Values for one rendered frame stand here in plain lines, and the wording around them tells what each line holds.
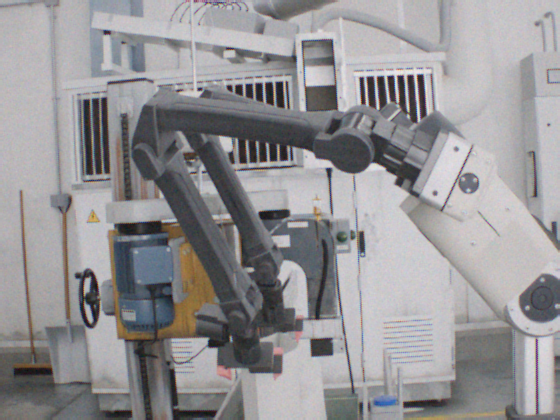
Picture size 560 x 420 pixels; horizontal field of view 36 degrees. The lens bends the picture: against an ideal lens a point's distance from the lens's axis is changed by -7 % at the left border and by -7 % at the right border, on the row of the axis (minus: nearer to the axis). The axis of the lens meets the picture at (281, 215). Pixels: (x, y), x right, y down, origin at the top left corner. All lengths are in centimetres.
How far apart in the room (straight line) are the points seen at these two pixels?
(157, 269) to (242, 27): 288
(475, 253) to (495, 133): 492
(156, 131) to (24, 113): 536
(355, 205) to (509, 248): 351
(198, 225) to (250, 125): 25
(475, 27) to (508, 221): 399
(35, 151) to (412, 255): 311
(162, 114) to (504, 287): 71
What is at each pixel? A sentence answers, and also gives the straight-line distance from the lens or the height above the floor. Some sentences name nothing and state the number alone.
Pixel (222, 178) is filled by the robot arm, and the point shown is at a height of 146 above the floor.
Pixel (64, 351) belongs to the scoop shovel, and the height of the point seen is 23.
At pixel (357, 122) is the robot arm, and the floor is 154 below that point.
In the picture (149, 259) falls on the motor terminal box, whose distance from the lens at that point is 222.
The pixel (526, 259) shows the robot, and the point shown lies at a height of 128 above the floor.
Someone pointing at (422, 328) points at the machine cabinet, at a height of 51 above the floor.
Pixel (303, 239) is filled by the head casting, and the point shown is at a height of 128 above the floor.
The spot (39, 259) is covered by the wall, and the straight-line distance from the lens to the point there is 691.
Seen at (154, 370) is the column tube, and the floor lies 92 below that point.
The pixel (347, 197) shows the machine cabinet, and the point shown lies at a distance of 513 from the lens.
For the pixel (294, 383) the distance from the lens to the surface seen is 215.
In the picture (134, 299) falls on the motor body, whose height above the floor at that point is 117.
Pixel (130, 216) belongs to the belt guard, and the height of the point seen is 138.
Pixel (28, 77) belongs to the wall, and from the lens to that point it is 694.
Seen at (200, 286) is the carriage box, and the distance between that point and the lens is 247.
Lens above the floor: 148
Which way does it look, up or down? 3 degrees down
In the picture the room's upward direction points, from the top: 4 degrees counter-clockwise
